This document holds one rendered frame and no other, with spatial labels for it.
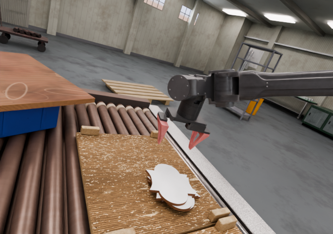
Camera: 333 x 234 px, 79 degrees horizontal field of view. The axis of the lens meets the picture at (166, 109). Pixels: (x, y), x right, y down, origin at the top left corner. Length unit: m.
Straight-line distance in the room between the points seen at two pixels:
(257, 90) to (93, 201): 0.43
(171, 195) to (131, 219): 0.11
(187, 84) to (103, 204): 0.32
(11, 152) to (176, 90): 0.46
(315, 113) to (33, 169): 8.96
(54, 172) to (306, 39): 12.01
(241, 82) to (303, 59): 11.52
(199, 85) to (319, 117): 8.73
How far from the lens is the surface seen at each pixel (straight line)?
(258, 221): 0.74
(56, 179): 0.59
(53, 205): 0.53
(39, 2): 9.67
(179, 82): 0.44
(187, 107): 0.51
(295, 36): 12.45
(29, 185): 0.57
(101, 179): 0.57
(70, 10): 9.79
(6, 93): 0.70
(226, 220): 0.58
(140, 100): 1.15
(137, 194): 0.56
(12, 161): 0.64
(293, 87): 0.45
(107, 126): 0.86
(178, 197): 0.55
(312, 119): 9.17
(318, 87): 0.45
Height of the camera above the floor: 1.31
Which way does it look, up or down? 18 degrees down
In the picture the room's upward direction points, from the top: 20 degrees clockwise
